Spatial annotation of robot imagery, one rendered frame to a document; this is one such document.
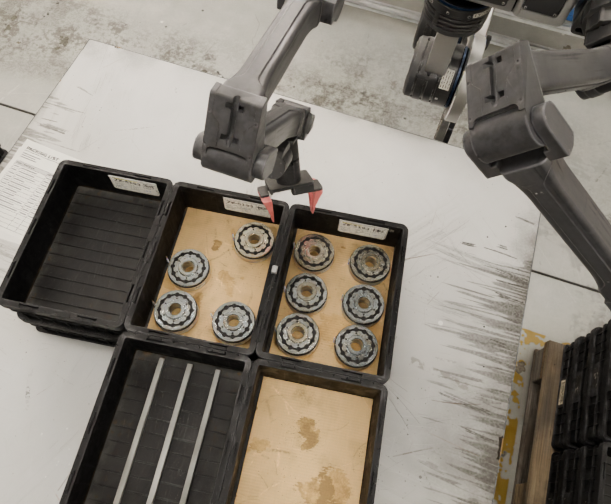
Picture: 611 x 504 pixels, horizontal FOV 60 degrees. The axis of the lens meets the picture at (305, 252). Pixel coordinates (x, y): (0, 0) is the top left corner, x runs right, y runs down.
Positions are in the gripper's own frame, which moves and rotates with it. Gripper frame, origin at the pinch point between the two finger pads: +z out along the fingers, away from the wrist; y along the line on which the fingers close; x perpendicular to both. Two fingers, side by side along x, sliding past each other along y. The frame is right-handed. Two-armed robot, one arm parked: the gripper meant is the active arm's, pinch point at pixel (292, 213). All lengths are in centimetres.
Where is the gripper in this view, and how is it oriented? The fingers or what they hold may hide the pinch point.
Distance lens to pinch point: 127.2
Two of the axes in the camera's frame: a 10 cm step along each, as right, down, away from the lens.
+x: -2.8, -5.4, 8.0
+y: 9.6, -2.2, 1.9
